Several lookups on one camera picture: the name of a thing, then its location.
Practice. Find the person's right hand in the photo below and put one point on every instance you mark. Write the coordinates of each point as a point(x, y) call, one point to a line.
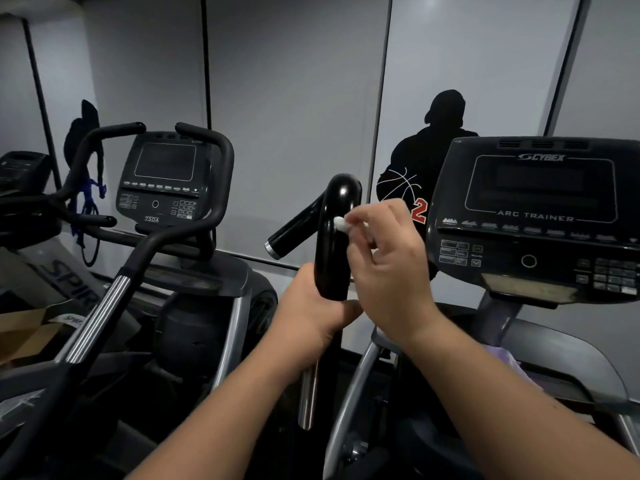
point(395, 274)

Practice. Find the person's left hand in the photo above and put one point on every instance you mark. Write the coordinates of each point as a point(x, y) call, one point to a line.
point(302, 314)

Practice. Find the person's right thumb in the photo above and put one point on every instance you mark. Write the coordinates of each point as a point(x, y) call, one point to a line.
point(359, 259)

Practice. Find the person's left thumb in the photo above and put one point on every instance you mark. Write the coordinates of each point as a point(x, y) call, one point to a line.
point(346, 310)

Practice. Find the white cleaning pad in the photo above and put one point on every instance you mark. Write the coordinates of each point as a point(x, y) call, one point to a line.
point(340, 224)

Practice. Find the person's right forearm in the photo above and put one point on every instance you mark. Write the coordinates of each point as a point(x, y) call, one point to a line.
point(500, 409)

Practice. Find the person's left forearm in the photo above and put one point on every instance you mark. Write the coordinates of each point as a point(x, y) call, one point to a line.
point(235, 414)

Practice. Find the grey exercise machine body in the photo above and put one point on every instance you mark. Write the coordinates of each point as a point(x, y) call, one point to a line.
point(200, 324)

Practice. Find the purple cloth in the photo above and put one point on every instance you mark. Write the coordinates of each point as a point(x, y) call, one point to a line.
point(510, 362)

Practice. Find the large black exercise machine console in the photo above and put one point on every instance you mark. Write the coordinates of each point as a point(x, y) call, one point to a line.
point(540, 219)

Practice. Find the small black exercise machine console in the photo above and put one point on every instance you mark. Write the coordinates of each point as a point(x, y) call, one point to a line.
point(167, 179)

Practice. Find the brown cardboard box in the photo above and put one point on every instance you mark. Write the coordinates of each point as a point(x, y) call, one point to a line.
point(25, 329)

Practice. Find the dark exercise machine console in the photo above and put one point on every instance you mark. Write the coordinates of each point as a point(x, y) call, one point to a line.
point(22, 169)

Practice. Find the basketball player silhouette wall decal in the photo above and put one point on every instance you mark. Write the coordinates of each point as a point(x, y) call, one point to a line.
point(425, 154)

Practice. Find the dark figure wall decal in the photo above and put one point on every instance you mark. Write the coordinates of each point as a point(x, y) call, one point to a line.
point(82, 139)

